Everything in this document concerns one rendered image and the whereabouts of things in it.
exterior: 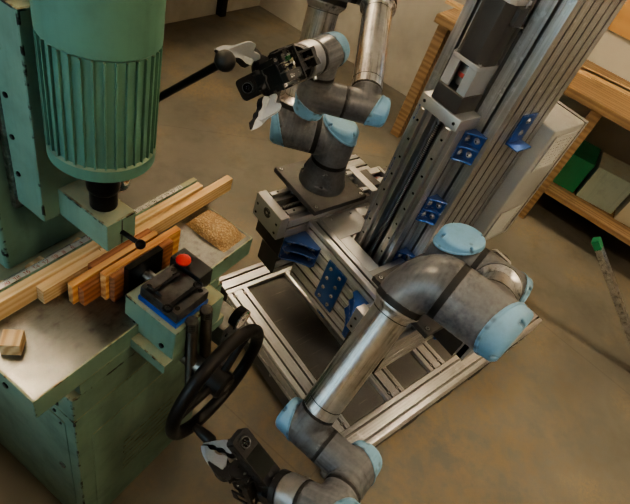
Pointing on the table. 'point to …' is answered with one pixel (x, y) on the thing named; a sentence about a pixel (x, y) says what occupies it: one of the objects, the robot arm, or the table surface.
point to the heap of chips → (216, 230)
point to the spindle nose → (103, 195)
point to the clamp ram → (142, 269)
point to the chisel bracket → (78, 212)
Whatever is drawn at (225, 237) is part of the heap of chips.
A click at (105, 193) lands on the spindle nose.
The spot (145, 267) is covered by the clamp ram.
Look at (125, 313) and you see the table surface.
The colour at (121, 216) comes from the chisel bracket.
